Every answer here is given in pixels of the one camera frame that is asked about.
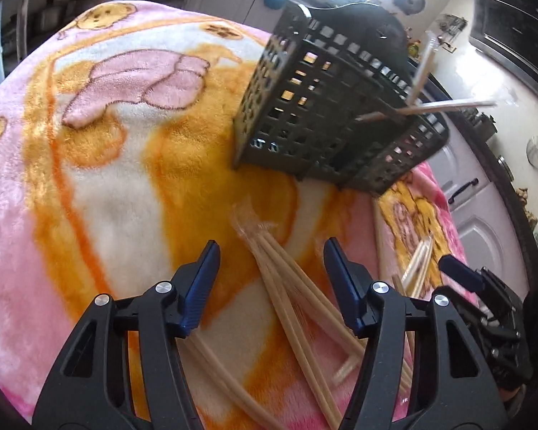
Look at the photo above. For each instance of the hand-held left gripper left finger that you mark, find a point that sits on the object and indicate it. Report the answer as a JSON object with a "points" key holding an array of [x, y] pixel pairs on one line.
{"points": [[199, 286]]}

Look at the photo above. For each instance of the round wall fan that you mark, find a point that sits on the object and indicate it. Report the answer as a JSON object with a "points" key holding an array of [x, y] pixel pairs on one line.
{"points": [[410, 1]]}

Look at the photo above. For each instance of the small steel pot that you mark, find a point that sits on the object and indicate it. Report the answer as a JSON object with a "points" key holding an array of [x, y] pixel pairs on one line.
{"points": [[49, 15]]}

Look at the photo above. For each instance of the black plastic utensil basket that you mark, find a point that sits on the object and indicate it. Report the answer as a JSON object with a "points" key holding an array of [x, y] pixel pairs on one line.
{"points": [[296, 112]]}

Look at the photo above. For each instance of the metal shelf rack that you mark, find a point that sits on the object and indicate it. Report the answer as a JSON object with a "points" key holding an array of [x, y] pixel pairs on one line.
{"points": [[22, 14]]}

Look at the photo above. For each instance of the hanging kitchen utensils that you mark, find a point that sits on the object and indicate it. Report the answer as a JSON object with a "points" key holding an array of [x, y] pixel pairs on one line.
{"points": [[450, 29]]}

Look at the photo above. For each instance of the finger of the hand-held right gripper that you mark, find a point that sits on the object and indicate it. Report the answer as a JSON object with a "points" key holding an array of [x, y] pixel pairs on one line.
{"points": [[459, 271]]}

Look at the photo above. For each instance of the pink bear printed blanket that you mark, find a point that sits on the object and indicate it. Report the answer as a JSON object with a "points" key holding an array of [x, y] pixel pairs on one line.
{"points": [[116, 188]]}

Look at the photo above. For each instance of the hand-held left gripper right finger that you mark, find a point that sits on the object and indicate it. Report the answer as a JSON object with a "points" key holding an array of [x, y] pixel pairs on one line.
{"points": [[345, 286]]}

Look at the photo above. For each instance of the yellow oil bottle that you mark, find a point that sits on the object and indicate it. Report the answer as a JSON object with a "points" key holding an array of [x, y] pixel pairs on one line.
{"points": [[413, 49]]}

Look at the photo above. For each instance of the black range hood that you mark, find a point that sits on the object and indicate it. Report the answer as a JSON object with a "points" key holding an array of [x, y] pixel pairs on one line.
{"points": [[506, 27]]}

